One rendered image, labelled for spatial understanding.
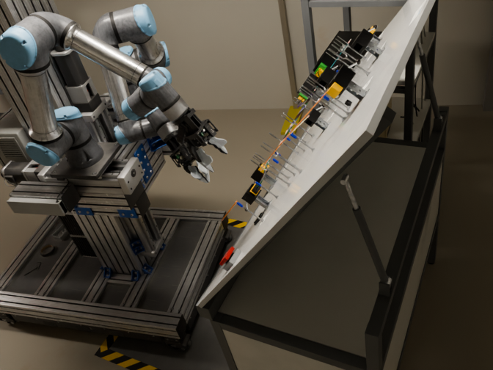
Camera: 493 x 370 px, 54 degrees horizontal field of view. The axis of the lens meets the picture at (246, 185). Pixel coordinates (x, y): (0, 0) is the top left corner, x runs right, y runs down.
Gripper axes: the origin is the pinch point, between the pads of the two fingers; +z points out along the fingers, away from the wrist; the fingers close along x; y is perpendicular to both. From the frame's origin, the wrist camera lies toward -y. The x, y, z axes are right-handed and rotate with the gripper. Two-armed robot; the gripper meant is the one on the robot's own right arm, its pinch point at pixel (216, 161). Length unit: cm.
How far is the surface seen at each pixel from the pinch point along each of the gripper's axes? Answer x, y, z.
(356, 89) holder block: 10, 56, -4
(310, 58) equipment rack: 89, -21, 15
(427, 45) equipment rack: 131, 8, 49
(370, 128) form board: -17, 75, -9
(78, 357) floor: -61, -144, 61
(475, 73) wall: 239, -33, 134
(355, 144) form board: -19, 72, -8
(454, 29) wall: 239, -31, 96
